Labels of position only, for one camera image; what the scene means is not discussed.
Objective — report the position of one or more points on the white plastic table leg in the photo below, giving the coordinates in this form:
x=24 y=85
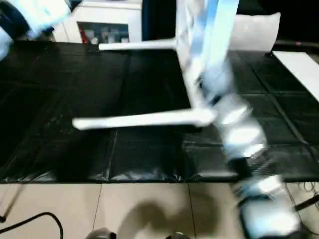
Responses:
x=144 y=120
x=137 y=46

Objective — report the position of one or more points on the white plastic table top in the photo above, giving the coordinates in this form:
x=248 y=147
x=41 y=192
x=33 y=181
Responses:
x=189 y=37

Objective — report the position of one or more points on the black cabinet gold label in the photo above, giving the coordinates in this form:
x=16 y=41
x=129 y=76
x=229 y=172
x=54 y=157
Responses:
x=159 y=20

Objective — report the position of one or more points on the red bottle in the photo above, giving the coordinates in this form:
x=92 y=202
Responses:
x=82 y=35

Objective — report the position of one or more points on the white cabinet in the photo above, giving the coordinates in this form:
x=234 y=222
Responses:
x=112 y=15

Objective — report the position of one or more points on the brown rounded robot part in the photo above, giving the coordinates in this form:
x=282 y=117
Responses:
x=102 y=234

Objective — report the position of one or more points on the white flat board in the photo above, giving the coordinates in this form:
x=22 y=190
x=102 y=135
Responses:
x=296 y=69

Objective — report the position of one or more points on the black floor bar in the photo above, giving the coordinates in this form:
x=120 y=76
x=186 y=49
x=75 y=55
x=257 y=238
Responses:
x=307 y=203

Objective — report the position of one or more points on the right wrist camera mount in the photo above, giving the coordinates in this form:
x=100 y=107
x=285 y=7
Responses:
x=216 y=82

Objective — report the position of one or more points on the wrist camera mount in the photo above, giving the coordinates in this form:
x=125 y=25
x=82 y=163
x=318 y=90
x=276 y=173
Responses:
x=216 y=82
x=49 y=12

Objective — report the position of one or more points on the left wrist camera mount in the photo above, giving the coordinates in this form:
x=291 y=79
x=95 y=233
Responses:
x=49 y=12

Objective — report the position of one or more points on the black metal table frame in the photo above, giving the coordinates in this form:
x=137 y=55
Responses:
x=12 y=201

